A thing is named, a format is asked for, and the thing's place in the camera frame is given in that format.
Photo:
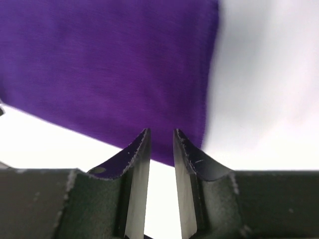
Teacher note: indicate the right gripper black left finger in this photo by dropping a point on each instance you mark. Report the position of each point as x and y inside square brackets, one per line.
[108, 202]

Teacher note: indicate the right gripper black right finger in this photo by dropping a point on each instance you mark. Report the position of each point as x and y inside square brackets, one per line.
[216, 202]

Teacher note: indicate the purple towel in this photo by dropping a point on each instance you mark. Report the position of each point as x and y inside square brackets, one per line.
[110, 68]

